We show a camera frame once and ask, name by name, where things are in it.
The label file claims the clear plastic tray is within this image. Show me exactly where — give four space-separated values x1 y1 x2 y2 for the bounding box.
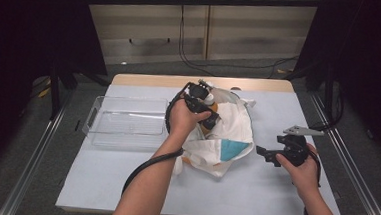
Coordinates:
80 93 171 151

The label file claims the white printed tote bag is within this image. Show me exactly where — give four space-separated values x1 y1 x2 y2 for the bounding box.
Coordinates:
172 79 260 181

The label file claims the metal floor rail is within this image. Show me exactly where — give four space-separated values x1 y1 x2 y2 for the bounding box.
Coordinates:
0 87 75 215
301 91 381 215

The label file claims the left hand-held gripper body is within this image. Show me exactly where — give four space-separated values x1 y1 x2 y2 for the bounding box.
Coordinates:
179 78 222 124

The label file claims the person's right hand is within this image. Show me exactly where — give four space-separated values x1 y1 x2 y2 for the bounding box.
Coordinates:
272 141 325 204

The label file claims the black curtain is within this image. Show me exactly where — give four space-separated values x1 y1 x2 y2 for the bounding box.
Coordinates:
0 0 113 193
287 0 381 168

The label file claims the white table mat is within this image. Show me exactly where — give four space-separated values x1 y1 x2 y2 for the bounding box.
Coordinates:
54 78 352 215

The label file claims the beige cabinet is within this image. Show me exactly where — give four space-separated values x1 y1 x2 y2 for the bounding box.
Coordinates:
76 0 320 78

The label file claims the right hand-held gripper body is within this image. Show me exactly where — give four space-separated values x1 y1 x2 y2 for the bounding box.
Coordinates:
274 124 326 170

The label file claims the black stand leg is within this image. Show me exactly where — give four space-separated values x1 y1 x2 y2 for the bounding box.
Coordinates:
301 60 347 131
45 66 80 123

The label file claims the black horizontal bar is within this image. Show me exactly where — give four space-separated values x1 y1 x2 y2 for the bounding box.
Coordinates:
84 0 322 19

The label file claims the black floor cable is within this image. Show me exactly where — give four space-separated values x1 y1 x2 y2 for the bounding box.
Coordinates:
176 5 302 82

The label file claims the person's left hand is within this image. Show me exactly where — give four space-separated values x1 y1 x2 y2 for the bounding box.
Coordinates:
166 97 213 144

